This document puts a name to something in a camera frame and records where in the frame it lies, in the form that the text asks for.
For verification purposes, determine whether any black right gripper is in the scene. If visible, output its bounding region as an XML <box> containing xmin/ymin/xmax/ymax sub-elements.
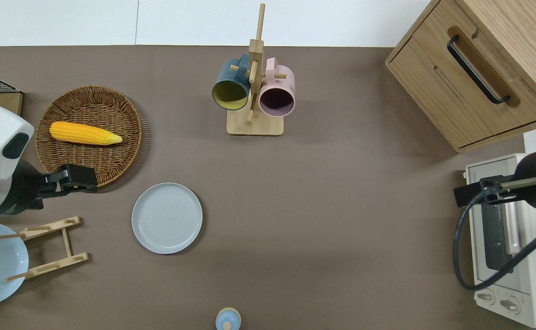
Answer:
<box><xmin>453</xmin><ymin>176</ymin><xmax>503</xmax><ymax>208</ymax></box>

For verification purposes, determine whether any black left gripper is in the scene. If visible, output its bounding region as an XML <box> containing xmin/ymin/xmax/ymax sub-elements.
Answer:
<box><xmin>39</xmin><ymin>164</ymin><xmax>98</xmax><ymax>197</ymax></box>

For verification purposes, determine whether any gray round plate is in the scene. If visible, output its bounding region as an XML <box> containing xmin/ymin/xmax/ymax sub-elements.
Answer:
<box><xmin>131</xmin><ymin>182</ymin><xmax>203</xmax><ymax>255</ymax></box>

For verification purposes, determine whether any round wicker basket tray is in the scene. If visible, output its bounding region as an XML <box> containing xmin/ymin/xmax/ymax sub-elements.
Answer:
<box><xmin>36</xmin><ymin>85</ymin><xmax>143</xmax><ymax>188</ymax></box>

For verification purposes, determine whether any yellow corn cob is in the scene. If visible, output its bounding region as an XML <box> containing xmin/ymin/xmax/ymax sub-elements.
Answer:
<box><xmin>49</xmin><ymin>121</ymin><xmax>123</xmax><ymax>146</ymax></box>

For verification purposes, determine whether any wooden dish rack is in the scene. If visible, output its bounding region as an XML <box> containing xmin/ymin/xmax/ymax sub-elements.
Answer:
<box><xmin>0</xmin><ymin>216</ymin><xmax>89</xmax><ymax>282</ymax></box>

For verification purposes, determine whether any wooden drawer cabinet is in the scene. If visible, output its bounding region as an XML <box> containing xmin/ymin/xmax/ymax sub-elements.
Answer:
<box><xmin>385</xmin><ymin>0</ymin><xmax>536</xmax><ymax>154</ymax></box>

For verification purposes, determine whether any brown table mat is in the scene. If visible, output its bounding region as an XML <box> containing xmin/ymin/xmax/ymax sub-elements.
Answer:
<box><xmin>0</xmin><ymin>45</ymin><xmax>536</xmax><ymax>330</ymax></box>

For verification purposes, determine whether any dark teal mug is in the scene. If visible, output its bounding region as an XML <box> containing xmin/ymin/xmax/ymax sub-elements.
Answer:
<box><xmin>211</xmin><ymin>53</ymin><xmax>251</xmax><ymax>111</ymax></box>

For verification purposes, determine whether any wooden mug tree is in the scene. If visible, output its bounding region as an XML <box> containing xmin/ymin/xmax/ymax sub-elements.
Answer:
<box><xmin>226</xmin><ymin>4</ymin><xmax>285</xmax><ymax>137</ymax></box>

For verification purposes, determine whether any blue bottle wooden cap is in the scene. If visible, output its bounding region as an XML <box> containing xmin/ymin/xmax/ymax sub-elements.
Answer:
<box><xmin>215</xmin><ymin>307</ymin><xmax>242</xmax><ymax>330</ymax></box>

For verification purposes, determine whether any pink mug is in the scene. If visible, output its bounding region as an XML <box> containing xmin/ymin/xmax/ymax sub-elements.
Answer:
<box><xmin>258</xmin><ymin>57</ymin><xmax>296</xmax><ymax>118</ymax></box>

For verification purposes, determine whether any thick black cable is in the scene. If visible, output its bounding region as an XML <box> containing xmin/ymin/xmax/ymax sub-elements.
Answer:
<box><xmin>453</xmin><ymin>189</ymin><xmax>536</xmax><ymax>291</ymax></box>

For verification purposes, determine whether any cream oven door handle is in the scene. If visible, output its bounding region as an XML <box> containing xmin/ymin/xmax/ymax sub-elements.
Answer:
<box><xmin>503</xmin><ymin>202</ymin><xmax>522</xmax><ymax>255</ymax></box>

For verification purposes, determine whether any black drawer handle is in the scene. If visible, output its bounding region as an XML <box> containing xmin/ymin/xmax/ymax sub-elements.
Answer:
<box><xmin>447</xmin><ymin>35</ymin><xmax>511</xmax><ymax>105</ymax></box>

